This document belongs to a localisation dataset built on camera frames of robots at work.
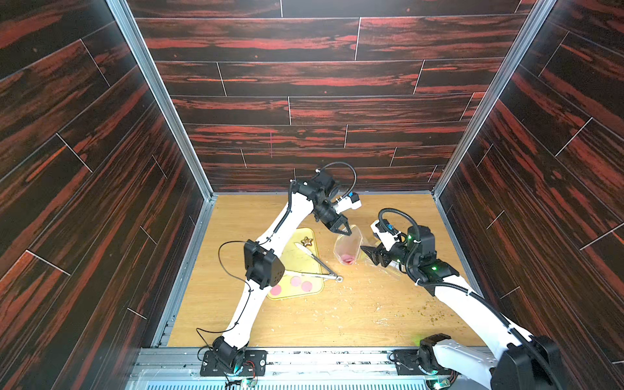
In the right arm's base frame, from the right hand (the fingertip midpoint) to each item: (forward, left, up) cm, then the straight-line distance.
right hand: (374, 237), depth 82 cm
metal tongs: (-7, +14, -16) cm, 23 cm away
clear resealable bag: (-5, +10, 0) cm, 11 cm away
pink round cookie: (-9, +28, -19) cm, 35 cm away
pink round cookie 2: (-11, +24, -19) cm, 32 cm away
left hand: (+1, +9, +1) cm, 9 cm away
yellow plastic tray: (-2, +26, -19) cm, 32 cm away
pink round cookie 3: (-13, +35, -18) cm, 41 cm away
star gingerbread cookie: (+8, +25, -17) cm, 31 cm away
